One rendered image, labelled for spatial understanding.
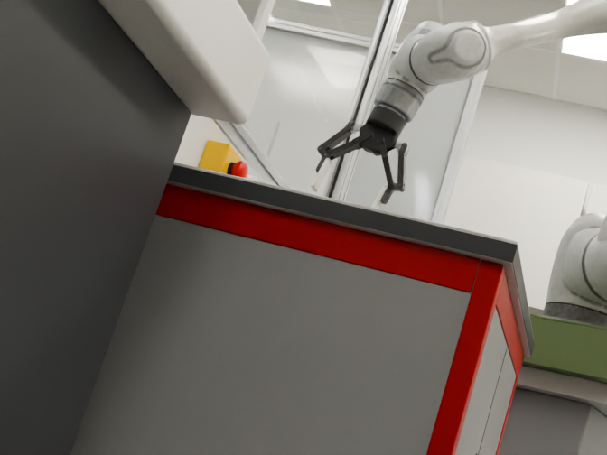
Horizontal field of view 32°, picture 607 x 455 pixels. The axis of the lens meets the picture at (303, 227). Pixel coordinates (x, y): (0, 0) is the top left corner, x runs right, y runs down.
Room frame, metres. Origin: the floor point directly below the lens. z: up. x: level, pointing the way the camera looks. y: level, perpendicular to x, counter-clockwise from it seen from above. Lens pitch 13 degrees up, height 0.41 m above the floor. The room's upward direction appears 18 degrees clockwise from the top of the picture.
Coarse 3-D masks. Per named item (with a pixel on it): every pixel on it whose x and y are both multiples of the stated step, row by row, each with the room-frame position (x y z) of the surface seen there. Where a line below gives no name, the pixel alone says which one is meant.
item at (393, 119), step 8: (376, 112) 2.07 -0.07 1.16; (384, 112) 2.06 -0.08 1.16; (392, 112) 2.05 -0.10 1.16; (368, 120) 2.09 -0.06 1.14; (376, 120) 2.06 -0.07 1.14; (384, 120) 2.06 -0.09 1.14; (392, 120) 2.06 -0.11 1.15; (400, 120) 2.06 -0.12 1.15; (360, 128) 2.10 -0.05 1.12; (368, 128) 2.09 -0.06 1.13; (376, 128) 2.09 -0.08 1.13; (384, 128) 2.08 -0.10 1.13; (392, 128) 2.06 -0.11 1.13; (400, 128) 2.07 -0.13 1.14; (376, 136) 2.09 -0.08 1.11; (384, 136) 2.08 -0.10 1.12; (392, 136) 2.08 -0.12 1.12; (368, 144) 2.09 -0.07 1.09; (376, 144) 2.08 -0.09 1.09; (392, 144) 2.07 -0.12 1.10; (368, 152) 2.11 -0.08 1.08; (376, 152) 2.08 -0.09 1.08
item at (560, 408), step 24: (528, 384) 2.11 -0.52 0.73; (552, 384) 2.09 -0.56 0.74; (576, 384) 2.06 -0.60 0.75; (600, 384) 2.03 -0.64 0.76; (528, 408) 2.15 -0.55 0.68; (552, 408) 2.12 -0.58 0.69; (576, 408) 2.09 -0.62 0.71; (600, 408) 2.10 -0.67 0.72; (504, 432) 2.17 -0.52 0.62; (528, 432) 2.14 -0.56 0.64; (552, 432) 2.11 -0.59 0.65; (576, 432) 2.09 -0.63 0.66; (600, 432) 2.16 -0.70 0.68
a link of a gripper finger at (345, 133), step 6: (348, 126) 2.10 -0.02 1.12; (342, 132) 2.11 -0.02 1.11; (348, 132) 2.11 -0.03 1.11; (330, 138) 2.11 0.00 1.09; (336, 138) 2.11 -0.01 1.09; (342, 138) 2.12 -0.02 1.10; (324, 144) 2.12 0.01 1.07; (330, 144) 2.11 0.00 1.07; (336, 144) 2.13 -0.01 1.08; (318, 150) 2.12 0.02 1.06
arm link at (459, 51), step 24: (600, 0) 2.11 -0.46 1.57; (456, 24) 1.87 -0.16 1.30; (480, 24) 1.91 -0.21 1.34; (504, 24) 1.95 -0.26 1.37; (528, 24) 1.98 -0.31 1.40; (552, 24) 2.06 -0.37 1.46; (576, 24) 2.11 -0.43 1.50; (600, 24) 2.12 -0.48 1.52; (432, 48) 1.90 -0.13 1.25; (456, 48) 1.85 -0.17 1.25; (480, 48) 1.86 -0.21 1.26; (504, 48) 1.95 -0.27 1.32; (432, 72) 1.93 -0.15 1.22; (456, 72) 1.89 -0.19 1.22; (480, 72) 1.95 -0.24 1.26
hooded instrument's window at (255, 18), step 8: (240, 0) 1.18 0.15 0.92; (248, 0) 1.20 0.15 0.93; (256, 0) 1.21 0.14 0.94; (264, 0) 1.24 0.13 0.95; (248, 8) 1.20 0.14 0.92; (256, 8) 1.22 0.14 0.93; (264, 8) 1.24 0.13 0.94; (248, 16) 1.21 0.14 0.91; (256, 16) 1.23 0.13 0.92; (256, 24) 1.24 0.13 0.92; (256, 32) 1.24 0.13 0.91
